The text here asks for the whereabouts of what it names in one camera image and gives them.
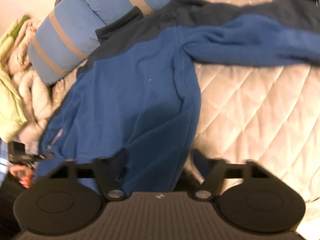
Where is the blue fleece jacket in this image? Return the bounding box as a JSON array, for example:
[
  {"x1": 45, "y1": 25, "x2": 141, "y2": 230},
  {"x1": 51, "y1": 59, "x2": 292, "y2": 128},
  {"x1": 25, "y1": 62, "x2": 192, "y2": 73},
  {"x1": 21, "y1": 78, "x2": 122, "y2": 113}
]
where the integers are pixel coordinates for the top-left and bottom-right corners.
[{"x1": 35, "y1": 0, "x2": 319, "y2": 193}]

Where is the person's hand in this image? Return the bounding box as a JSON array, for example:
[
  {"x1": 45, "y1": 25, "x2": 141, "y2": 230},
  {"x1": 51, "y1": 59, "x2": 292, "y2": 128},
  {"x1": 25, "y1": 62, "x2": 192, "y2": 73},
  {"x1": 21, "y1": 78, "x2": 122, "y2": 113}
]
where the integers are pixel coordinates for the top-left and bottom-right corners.
[{"x1": 9, "y1": 165, "x2": 34, "y2": 189}]

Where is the quilted grey bedspread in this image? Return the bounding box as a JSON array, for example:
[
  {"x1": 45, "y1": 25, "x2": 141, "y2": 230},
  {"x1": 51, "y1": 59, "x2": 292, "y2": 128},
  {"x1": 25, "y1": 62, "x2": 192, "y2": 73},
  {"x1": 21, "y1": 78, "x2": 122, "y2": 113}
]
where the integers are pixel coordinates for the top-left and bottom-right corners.
[{"x1": 49, "y1": 0, "x2": 320, "y2": 221}]

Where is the beige folded comforter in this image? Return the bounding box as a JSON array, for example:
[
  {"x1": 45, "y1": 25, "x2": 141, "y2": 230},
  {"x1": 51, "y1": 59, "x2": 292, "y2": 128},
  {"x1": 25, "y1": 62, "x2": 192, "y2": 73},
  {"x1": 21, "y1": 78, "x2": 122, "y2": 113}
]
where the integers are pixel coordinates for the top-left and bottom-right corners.
[{"x1": 7, "y1": 17, "x2": 66, "y2": 153}]

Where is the green folded blanket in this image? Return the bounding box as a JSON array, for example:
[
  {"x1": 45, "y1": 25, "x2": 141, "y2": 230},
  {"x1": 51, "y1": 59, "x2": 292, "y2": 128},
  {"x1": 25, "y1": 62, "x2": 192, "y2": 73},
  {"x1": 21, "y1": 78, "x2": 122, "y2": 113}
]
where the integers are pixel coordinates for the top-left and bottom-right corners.
[{"x1": 1, "y1": 15, "x2": 30, "y2": 143}]

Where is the left blue striped pillow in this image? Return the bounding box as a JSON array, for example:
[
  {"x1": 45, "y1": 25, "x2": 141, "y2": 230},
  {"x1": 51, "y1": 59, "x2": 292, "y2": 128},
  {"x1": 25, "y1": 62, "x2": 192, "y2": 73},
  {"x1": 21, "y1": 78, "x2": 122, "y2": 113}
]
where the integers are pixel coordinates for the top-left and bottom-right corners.
[{"x1": 28, "y1": 0, "x2": 104, "y2": 85}]

